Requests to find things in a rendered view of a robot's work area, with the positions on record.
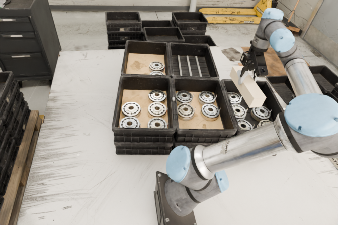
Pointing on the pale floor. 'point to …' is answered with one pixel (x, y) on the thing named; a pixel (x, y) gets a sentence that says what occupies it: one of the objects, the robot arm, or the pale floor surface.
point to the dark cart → (28, 34)
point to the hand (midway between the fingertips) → (247, 83)
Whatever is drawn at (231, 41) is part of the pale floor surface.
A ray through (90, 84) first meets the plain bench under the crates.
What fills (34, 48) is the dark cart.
